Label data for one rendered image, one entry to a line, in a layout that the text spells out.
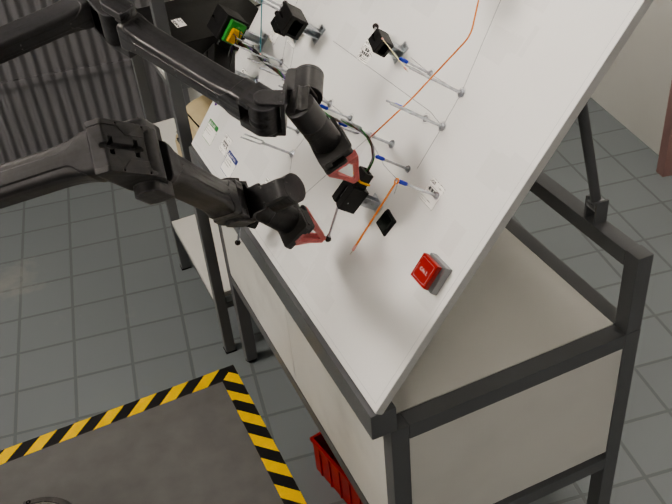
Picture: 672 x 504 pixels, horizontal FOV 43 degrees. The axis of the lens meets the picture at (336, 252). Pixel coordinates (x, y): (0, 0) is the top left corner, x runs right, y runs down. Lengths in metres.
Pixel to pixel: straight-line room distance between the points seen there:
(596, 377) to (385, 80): 0.78
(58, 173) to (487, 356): 1.01
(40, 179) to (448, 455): 1.03
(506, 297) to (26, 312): 2.09
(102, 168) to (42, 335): 2.26
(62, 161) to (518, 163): 0.75
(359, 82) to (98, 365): 1.65
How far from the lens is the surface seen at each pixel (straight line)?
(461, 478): 1.93
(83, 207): 4.04
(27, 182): 1.21
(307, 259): 1.89
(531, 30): 1.61
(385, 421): 1.66
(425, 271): 1.55
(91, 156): 1.17
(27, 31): 1.76
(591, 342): 1.89
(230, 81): 1.58
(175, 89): 2.51
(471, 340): 1.87
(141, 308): 3.36
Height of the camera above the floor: 2.08
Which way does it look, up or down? 37 degrees down
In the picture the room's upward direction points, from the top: 6 degrees counter-clockwise
